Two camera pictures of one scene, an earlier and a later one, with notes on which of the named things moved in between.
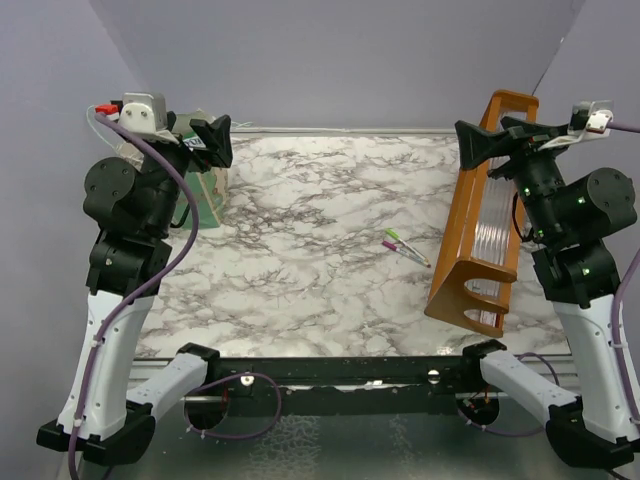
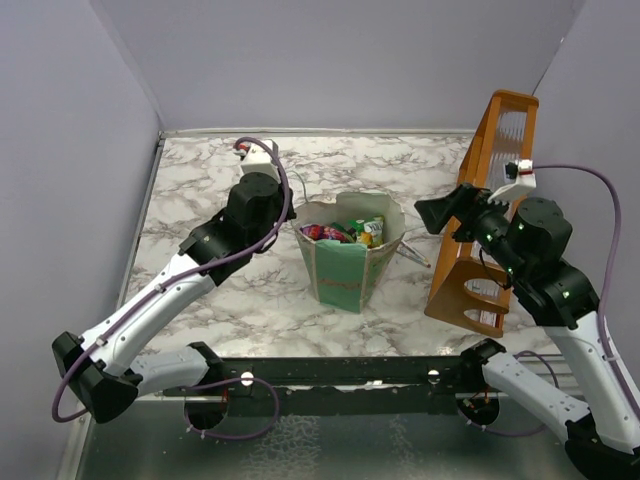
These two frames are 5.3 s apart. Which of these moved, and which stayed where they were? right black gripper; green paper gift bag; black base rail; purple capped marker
Moved: green paper gift bag; right black gripper
Stayed: black base rail; purple capped marker
